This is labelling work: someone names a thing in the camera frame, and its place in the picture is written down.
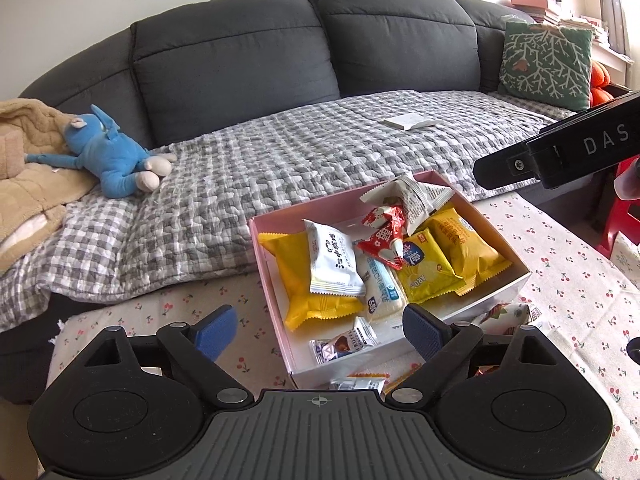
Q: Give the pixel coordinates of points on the floral paper sheet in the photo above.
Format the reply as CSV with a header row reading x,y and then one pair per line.
x,y
626,256

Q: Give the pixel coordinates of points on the green patterned cushion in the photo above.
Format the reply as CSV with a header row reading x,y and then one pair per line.
x,y
548,64

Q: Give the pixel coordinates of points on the white paper pad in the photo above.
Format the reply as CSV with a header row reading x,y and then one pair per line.
x,y
410,121

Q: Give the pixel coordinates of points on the beige fleece blanket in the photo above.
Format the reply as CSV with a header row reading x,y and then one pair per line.
x,y
33,195

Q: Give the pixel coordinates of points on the grey checkered quilt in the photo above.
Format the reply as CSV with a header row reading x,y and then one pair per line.
x,y
195,225

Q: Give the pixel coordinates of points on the dark grey sofa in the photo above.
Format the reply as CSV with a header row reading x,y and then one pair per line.
x,y
208,66

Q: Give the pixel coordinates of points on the small truffle chocolate packet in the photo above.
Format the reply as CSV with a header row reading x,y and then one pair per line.
x,y
360,336

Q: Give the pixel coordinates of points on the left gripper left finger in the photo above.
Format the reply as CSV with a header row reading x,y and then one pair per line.
x,y
192,352

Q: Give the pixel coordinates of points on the yellow maple sandwich packet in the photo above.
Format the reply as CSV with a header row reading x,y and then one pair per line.
x,y
471,257

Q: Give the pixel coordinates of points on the orange cushion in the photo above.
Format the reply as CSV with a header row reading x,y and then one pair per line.
x,y
600,79

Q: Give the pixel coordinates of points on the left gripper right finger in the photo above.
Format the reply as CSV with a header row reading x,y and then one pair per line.
x,y
444,348

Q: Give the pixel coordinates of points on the white monkey snack packet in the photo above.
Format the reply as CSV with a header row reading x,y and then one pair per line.
x,y
333,265

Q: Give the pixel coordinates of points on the red plastic stool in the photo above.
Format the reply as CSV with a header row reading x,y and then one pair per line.
x,y
623,218

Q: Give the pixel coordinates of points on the cherry print tablecloth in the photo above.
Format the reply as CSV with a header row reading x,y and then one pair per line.
x,y
580,300

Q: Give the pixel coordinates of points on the large white snack bag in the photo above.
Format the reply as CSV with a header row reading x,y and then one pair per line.
x,y
418,200

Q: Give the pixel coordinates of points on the yellow blue biscuit packet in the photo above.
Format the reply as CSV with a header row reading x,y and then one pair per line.
x,y
426,272

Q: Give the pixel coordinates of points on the bookshelf with books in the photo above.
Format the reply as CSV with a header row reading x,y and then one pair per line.
x,y
605,18

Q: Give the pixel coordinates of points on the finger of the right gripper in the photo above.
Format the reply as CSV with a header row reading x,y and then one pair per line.
x,y
505,167

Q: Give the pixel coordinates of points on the blue white roll packet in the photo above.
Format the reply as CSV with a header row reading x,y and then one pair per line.
x,y
384,296

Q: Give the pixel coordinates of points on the blue plush toy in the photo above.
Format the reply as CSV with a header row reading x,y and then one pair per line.
x,y
120,163

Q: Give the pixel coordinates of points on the gold wafer bar packet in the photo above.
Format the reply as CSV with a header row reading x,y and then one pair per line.
x,y
392,385

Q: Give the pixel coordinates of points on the orange silver snack packet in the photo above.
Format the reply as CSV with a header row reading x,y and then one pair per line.
x,y
360,381

